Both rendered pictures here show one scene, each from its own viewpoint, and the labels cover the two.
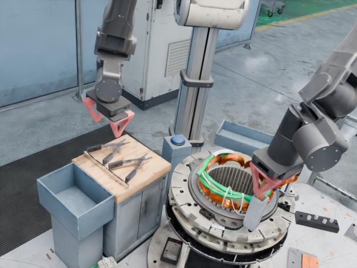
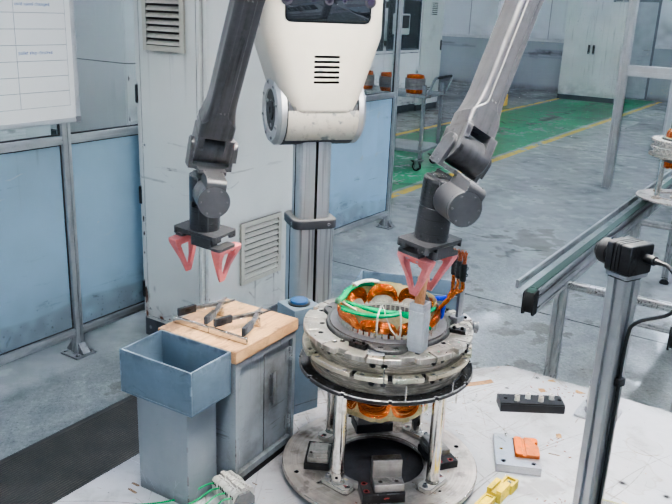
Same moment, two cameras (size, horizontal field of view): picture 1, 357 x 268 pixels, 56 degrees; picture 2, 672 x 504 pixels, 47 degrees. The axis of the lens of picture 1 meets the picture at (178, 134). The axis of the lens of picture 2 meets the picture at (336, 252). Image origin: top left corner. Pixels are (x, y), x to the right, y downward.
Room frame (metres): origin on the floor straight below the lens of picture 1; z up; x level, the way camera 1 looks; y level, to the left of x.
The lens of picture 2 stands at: (-0.67, 0.06, 1.66)
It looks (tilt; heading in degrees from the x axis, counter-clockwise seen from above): 18 degrees down; 355
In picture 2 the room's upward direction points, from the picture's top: 2 degrees clockwise
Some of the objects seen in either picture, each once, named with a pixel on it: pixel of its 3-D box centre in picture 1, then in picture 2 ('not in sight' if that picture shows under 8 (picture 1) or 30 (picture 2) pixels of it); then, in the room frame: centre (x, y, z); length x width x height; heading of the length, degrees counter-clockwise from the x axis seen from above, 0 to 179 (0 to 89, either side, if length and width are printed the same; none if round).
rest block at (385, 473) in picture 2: not in sight; (387, 473); (0.54, -0.16, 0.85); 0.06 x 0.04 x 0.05; 94
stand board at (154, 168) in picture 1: (122, 165); (229, 328); (0.72, 0.14, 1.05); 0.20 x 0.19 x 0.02; 144
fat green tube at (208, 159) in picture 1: (211, 160); (352, 290); (0.68, -0.09, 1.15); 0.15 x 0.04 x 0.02; 142
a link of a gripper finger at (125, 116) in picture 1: (115, 119); (216, 256); (0.72, 0.16, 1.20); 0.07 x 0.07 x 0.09; 54
